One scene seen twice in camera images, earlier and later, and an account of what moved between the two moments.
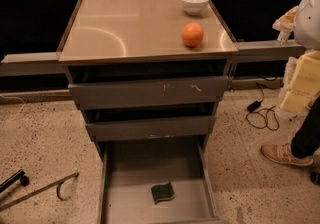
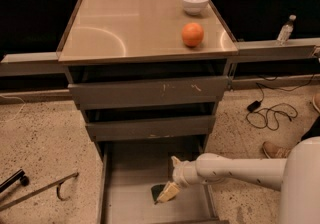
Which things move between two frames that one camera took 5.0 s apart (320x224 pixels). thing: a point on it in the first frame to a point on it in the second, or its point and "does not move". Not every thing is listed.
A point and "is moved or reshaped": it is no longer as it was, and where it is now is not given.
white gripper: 308,21 to 183,173
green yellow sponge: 162,192 is moved or reshaped
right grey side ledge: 270,48 does not move
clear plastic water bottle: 283,37 does not move
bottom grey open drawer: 130,169 does not move
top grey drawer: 151,91 does not move
